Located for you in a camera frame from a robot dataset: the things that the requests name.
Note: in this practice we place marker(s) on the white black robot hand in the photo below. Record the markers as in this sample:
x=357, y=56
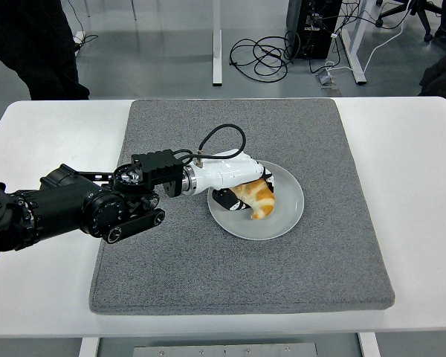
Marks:
x=230, y=169

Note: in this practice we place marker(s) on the golden croissant bread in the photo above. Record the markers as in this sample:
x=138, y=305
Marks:
x=262, y=201

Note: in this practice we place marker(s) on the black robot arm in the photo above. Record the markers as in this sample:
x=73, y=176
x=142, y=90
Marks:
x=59, y=208

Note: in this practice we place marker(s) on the pale grey round plate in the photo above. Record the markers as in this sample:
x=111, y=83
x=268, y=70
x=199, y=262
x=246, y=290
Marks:
x=282, y=219

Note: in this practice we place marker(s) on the grey metal plate with screws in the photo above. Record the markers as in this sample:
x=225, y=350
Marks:
x=223, y=350

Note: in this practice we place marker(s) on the grey fabric mat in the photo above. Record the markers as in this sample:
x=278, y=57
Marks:
x=226, y=275

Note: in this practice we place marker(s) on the white desk leg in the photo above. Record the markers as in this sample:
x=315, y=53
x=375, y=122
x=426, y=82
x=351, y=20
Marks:
x=217, y=56
x=358, y=72

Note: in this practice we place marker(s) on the grey floor socket box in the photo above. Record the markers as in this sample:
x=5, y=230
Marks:
x=325, y=80

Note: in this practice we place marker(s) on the black computer tower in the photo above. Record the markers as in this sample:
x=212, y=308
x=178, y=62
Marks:
x=312, y=41

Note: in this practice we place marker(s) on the white power strip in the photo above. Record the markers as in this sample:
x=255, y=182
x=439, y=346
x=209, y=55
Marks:
x=81, y=37

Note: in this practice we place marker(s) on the white table leg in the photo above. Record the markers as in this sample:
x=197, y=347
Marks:
x=89, y=347
x=369, y=346

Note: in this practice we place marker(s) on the person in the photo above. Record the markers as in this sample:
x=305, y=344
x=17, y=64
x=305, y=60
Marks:
x=33, y=44
x=442, y=78

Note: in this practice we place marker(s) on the black office chair base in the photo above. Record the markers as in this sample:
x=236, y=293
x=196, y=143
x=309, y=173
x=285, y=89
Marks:
x=418, y=11

